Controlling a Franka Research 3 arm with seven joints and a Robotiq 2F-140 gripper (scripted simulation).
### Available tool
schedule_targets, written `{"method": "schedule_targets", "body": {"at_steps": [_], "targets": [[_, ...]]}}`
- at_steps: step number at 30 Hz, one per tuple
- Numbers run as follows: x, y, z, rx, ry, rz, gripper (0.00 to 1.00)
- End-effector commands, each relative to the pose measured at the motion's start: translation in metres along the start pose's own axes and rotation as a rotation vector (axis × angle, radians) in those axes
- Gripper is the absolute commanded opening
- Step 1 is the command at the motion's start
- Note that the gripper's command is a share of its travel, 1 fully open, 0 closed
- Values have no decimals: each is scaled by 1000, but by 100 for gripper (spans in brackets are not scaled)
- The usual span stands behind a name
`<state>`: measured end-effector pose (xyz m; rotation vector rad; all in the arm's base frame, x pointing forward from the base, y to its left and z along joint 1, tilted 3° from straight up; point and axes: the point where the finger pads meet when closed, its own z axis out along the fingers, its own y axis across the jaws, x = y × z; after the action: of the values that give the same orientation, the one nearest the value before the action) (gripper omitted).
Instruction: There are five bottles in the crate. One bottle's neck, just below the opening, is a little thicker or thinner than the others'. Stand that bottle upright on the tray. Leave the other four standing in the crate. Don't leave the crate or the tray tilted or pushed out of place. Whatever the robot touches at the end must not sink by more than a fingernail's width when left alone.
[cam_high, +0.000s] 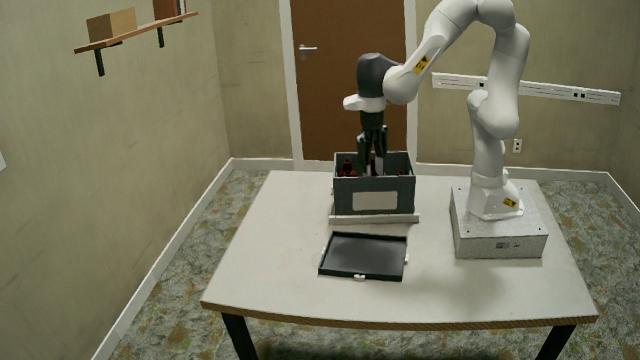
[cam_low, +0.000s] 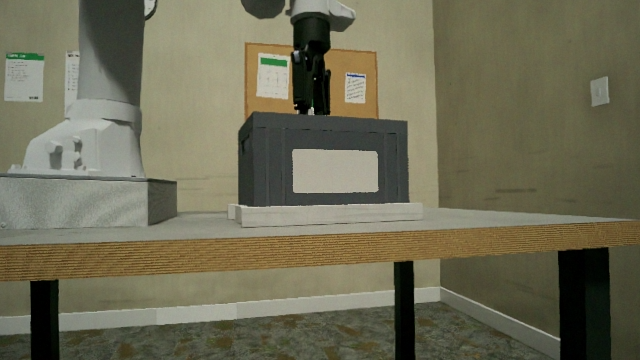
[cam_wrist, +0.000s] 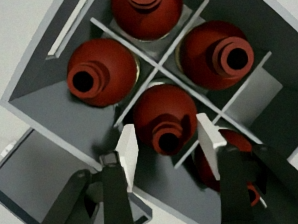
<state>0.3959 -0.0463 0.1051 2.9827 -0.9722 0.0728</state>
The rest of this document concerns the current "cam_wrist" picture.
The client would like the dark grey crate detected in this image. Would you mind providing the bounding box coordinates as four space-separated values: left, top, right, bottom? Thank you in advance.
0 0 298 224

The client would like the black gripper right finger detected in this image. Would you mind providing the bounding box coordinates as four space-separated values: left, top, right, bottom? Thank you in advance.
196 113 298 224

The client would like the dark red bottle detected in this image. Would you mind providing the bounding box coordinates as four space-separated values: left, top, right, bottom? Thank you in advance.
132 77 198 156
191 117 260 206
110 0 183 42
67 38 141 107

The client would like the grey square tray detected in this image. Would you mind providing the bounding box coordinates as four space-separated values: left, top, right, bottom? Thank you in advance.
0 127 153 224

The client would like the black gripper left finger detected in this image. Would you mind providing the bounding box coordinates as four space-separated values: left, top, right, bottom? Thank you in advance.
41 124 138 224

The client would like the dark brown bottle with cream label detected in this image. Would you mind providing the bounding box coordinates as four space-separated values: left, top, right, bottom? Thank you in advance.
174 20 254 91

